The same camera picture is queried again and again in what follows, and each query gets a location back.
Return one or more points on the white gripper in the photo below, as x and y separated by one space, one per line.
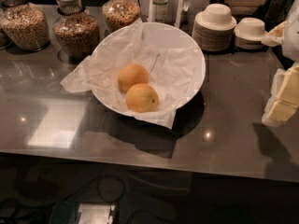
291 39

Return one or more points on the orange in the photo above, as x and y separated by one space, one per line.
132 74
142 98

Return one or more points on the white stand behind bowl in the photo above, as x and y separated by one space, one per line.
179 12

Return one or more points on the white bowl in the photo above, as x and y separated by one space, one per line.
193 62

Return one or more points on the short stack paper bowls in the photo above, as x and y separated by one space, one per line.
249 33

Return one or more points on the tall stack paper bowls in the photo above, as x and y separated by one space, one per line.
213 28

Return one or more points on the white crumpled paper liner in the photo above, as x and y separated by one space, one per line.
124 47

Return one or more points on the small glass bottle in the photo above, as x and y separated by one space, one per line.
159 10

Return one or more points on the right glass cereal jar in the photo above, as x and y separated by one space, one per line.
120 13

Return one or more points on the glass cereal jar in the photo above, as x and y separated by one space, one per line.
25 25
120 13
77 32

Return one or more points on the middle glass cereal jar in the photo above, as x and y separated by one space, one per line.
77 32

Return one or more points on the left glass cereal jar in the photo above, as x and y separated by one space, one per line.
25 25

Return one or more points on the far left glass jar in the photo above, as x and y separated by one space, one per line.
4 39

